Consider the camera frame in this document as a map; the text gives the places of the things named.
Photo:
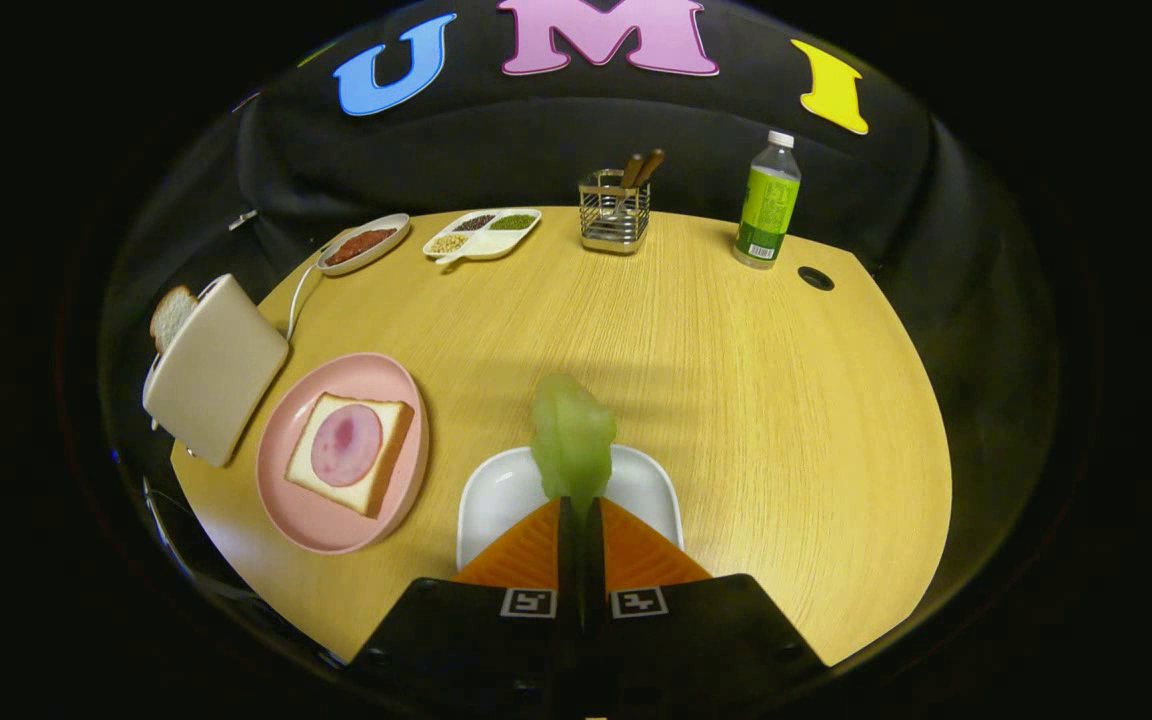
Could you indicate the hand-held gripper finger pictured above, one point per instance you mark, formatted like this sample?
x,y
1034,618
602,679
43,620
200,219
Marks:
x,y
593,570
568,560

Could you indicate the green lettuce leaf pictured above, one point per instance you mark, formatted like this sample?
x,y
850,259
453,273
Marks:
x,y
571,430

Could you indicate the plain white bread slice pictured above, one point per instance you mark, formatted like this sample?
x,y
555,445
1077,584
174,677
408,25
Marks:
x,y
171,315

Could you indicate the square white plate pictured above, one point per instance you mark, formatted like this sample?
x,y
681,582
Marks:
x,y
501,500

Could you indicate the bread slice under ham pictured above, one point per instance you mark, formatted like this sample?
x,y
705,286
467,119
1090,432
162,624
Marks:
x,y
361,495

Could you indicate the pink ham slice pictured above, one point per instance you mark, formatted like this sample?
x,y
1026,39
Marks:
x,y
346,445

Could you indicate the pink plate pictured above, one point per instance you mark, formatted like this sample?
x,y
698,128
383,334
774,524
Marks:
x,y
316,510

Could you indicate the white divided dish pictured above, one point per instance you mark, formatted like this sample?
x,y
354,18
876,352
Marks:
x,y
491,245

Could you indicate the pile of yellow beans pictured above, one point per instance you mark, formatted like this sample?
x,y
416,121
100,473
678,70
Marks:
x,y
448,243

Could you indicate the pile of green beans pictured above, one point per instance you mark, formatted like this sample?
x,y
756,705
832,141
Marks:
x,y
513,222

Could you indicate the pile of dark beans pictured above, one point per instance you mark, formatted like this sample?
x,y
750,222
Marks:
x,y
476,222

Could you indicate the round white plate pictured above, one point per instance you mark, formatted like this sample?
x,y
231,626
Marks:
x,y
376,256

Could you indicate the red-brown meat patty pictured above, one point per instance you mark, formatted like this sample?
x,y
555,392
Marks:
x,y
361,245

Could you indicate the green label plastic bottle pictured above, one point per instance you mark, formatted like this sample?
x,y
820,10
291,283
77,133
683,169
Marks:
x,y
766,210

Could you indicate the white toaster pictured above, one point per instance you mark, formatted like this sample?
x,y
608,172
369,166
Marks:
x,y
216,370

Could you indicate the black backdrop cloth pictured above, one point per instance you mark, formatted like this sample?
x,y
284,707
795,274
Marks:
x,y
536,140

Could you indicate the white clip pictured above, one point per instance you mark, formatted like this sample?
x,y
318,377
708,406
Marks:
x,y
243,218

